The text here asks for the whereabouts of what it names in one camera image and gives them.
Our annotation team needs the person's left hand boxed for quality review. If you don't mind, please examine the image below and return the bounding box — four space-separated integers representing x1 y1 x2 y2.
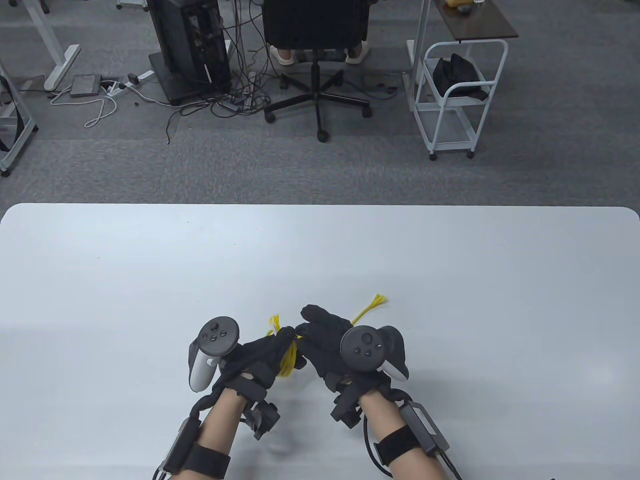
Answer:
212 327 306 401

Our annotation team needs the person's right hand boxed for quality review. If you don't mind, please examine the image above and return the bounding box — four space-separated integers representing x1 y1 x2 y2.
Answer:
296 304 408 396

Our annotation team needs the yellow rope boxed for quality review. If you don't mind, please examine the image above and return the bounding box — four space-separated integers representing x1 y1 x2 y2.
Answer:
266 294 388 378

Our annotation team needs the black left forearm sensor box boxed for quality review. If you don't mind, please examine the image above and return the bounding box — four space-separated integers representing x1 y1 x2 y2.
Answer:
162 417 203 476

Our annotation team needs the black right forearm sensor box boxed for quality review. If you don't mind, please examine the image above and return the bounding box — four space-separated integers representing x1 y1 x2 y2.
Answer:
398 401 451 456

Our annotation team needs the person's right forearm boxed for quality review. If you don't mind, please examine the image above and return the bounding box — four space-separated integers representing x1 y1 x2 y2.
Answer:
359 390 451 480

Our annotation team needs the person's left forearm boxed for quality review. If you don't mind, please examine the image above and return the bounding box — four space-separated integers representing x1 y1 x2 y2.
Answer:
172 387 251 480

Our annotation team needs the grey right hand controller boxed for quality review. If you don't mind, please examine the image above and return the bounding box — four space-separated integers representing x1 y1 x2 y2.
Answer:
340 325 410 382

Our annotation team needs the grey hand controller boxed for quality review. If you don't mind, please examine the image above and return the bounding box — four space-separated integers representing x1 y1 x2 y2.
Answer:
340 325 410 382
188 316 242 393

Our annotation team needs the grey left hand controller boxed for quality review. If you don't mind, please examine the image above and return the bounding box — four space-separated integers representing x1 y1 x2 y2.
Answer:
188 316 242 393

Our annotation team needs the white rolling cart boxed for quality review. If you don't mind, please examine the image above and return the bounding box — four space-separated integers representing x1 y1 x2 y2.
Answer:
406 39 510 162

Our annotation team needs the black flat floor stand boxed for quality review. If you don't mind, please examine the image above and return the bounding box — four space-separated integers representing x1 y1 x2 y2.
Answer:
148 50 233 107

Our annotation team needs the black bag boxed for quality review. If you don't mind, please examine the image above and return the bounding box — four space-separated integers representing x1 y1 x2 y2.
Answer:
432 53 493 102

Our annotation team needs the white power strip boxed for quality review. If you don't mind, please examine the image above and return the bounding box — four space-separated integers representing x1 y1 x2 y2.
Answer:
107 70 156 96

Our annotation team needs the black office chair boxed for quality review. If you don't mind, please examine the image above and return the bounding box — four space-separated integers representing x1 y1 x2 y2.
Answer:
262 0 373 143

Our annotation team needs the grey flat box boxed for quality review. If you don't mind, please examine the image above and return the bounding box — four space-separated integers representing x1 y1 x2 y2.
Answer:
70 75 102 98

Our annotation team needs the black computer tower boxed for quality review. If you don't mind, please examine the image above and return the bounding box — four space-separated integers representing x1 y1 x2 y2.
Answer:
147 0 232 93

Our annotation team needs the brown top side table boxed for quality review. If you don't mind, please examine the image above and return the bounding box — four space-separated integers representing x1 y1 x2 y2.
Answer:
404 0 520 112

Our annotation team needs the white desk leg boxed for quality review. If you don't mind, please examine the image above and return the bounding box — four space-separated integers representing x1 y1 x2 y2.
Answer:
20 0 82 92

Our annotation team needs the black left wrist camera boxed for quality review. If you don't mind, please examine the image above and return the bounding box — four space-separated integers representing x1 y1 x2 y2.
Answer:
245 400 280 441

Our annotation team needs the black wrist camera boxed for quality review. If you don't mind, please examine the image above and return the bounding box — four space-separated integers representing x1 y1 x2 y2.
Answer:
245 400 280 441
330 385 363 428

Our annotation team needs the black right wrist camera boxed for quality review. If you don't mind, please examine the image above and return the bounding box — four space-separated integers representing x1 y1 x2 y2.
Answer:
330 385 363 428

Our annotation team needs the black left forearm strap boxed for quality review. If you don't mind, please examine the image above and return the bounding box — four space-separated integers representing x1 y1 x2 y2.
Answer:
185 444 232 478

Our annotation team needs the black forearm strap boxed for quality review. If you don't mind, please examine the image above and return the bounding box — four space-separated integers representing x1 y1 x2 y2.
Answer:
185 444 232 478
374 427 418 466

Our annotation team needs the black right forearm strap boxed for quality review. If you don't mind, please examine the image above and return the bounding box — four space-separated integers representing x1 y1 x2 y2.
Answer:
374 427 418 466

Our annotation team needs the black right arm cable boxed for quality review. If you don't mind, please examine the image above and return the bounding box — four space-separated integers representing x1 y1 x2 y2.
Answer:
440 450 463 480

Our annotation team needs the black cable bundle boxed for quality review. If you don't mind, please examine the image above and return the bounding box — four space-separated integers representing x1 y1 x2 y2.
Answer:
165 0 281 146

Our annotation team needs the black floor cable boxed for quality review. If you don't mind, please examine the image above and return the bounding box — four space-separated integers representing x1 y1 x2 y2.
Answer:
362 75 401 96

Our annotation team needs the white floor cable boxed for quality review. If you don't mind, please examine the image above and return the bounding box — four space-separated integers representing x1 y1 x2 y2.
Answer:
49 82 118 128

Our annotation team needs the white metal frame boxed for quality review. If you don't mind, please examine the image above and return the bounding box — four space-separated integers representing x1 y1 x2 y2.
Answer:
0 60 40 177

